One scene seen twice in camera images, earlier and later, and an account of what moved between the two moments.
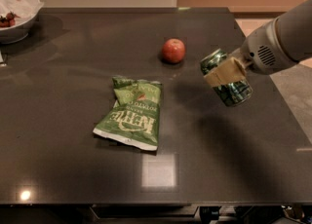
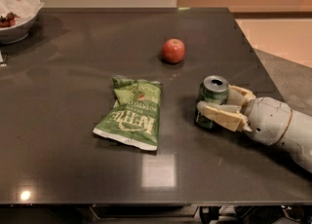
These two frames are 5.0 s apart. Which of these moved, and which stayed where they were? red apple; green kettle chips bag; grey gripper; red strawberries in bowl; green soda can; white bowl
Moved: grey gripper; green soda can
Stayed: red apple; green kettle chips bag; white bowl; red strawberries in bowl
